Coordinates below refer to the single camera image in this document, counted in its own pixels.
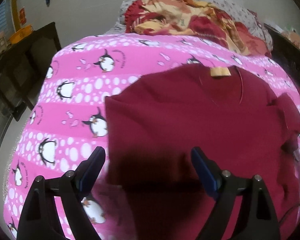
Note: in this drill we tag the maroon small garment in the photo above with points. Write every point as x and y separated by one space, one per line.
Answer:
177 110

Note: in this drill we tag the dark wooden furniture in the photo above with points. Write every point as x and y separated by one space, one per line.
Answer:
285 55

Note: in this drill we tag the pink penguin print blanket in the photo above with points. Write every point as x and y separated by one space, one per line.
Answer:
77 92

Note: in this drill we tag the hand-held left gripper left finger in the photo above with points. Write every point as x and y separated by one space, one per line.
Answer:
90 175

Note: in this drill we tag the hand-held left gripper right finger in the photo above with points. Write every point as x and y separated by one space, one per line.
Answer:
207 177

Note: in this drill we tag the red and yellow blanket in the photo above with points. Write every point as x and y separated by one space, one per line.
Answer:
190 17

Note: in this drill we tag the yellow door post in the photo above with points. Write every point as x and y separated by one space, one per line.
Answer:
14 10

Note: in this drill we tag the red wall poster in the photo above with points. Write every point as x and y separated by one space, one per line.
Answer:
22 16

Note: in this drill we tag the orange plastic basin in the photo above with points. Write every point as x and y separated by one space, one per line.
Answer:
21 35

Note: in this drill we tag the white floral bed sheet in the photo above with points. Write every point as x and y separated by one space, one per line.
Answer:
230 5

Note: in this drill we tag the dark wooden cabinet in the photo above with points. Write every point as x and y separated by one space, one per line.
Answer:
32 55

